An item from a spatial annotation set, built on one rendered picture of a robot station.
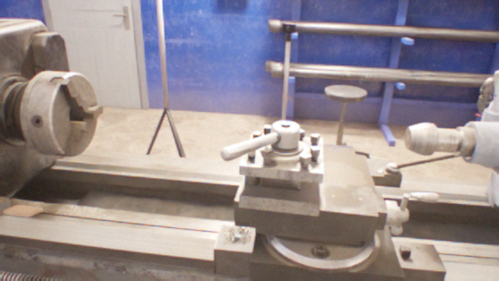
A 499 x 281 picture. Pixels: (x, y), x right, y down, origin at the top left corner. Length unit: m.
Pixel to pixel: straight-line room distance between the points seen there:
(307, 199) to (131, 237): 0.50
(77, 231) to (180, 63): 3.31
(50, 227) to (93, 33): 3.56
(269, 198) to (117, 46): 3.81
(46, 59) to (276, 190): 0.88
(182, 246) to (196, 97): 3.40
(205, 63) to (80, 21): 1.44
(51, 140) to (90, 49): 3.51
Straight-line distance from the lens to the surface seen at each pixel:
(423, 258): 1.01
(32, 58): 1.39
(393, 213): 0.86
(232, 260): 0.95
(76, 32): 4.65
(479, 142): 1.09
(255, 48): 4.05
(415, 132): 1.05
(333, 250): 0.84
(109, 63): 4.54
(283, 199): 0.77
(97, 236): 1.09
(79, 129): 1.18
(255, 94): 4.16
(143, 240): 1.04
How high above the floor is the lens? 1.48
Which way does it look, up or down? 24 degrees down
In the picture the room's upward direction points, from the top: 1 degrees clockwise
